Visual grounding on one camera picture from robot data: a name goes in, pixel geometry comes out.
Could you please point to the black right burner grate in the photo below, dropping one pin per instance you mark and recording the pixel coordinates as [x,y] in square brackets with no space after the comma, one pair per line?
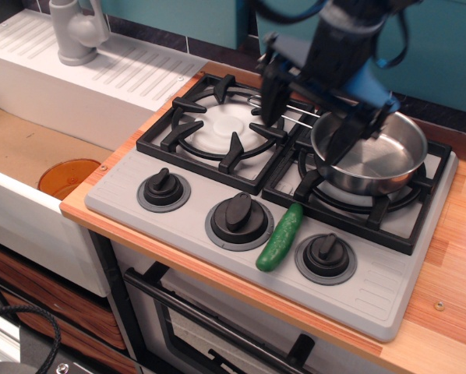
[403,222]

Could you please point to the black middle stove knob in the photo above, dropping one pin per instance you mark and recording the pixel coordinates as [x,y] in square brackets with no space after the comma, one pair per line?
[239,224]

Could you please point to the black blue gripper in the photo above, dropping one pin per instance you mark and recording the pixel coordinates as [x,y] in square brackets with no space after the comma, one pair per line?
[331,70]

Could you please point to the grey toy stove top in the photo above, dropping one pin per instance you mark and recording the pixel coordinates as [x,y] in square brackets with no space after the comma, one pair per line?
[210,179]

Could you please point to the black right stove knob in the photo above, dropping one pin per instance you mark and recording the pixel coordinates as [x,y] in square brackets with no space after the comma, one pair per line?
[326,259]

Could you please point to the stainless steel saucepan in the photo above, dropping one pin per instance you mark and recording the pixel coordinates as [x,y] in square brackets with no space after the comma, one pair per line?
[378,166]

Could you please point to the grey toy faucet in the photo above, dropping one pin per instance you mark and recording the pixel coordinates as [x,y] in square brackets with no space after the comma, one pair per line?
[78,36]

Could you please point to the green toy pickle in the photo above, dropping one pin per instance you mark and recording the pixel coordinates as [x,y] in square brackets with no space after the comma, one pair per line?
[281,239]

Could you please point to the oven door with black handle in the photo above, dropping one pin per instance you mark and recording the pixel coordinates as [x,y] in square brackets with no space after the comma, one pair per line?
[206,331]

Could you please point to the white toy sink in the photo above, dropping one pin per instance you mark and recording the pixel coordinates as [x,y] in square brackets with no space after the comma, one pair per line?
[51,112]

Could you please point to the black left stove knob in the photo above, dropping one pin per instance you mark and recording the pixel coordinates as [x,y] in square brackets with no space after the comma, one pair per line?
[163,192]

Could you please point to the black burner grate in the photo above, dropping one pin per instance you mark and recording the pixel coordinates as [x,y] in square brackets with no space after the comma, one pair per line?
[403,222]
[248,171]

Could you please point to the black stove knob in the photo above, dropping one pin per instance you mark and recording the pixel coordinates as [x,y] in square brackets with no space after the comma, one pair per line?
[326,259]
[239,224]
[163,192]

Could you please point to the wood grain drawer front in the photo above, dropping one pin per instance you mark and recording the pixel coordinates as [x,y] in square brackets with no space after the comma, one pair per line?
[88,326]

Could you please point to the orange plastic plate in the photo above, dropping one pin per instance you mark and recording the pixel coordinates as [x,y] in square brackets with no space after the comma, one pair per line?
[61,179]

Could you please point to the black left burner grate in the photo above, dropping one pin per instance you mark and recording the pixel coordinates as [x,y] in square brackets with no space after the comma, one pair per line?
[248,171]

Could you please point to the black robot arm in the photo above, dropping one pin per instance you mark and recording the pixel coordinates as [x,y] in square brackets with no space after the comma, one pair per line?
[398,7]

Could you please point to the white left burner disc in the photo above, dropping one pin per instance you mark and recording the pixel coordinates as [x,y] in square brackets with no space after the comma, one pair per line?
[219,124]

